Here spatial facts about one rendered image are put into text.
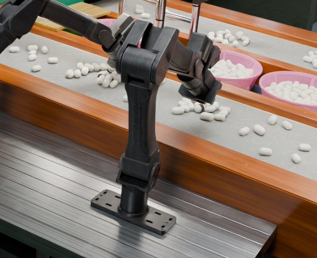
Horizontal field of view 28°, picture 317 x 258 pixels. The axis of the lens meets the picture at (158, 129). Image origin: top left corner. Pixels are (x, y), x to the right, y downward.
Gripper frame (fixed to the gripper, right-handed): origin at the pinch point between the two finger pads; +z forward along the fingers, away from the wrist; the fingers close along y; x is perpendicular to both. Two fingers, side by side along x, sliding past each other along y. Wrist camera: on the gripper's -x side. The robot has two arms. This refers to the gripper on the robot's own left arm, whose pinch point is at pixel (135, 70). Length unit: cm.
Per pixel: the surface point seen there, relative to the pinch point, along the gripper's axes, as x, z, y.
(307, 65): -33, 41, -39
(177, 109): 10.0, -11.7, -25.0
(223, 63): -18.9, 23.8, -16.2
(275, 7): -184, 331, 95
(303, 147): 7, -8, -61
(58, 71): 11.1, -10.1, 19.1
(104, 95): 14.0, -13.6, -2.5
